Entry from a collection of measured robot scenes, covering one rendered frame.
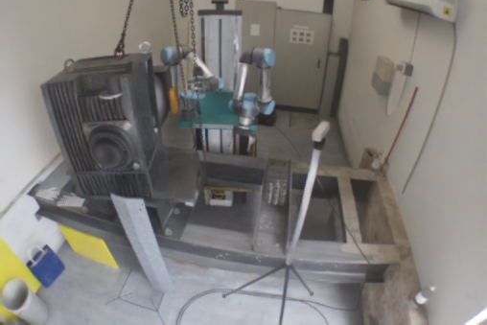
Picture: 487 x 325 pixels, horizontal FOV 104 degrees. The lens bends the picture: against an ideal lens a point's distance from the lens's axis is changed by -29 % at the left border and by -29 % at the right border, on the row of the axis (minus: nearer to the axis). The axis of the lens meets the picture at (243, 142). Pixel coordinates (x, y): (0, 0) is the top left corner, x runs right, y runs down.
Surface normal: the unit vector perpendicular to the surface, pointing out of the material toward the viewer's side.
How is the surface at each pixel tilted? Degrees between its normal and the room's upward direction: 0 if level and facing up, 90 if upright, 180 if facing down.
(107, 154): 90
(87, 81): 90
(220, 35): 90
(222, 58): 90
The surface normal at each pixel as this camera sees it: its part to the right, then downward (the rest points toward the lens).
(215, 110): -0.05, 0.55
